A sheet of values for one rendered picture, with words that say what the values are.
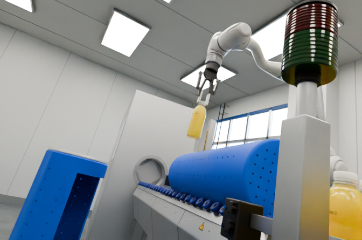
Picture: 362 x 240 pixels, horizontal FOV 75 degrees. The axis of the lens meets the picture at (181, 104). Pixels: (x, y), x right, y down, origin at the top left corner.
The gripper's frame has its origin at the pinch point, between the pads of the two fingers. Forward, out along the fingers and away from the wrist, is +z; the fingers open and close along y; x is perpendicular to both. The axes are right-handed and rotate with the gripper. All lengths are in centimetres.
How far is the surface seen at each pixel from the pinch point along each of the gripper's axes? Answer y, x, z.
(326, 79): 16, 89, 29
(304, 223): 18, 90, 46
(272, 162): -15, 42, 30
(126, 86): 44, -480, -156
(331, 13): 18, 91, 22
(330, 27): 18, 91, 24
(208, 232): -7, 24, 58
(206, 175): -5.1, 15.1, 38.3
